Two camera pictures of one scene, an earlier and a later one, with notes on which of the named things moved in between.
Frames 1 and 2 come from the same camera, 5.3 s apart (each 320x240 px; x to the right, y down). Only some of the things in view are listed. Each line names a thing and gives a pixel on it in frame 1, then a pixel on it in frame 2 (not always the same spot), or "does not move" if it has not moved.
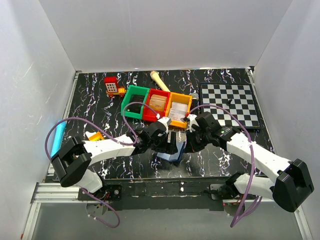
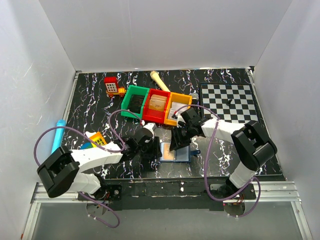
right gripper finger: (189, 147) -> (176, 141)
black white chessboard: (238, 98) does not move
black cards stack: (135, 107) does not move
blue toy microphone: (60, 131) does not move
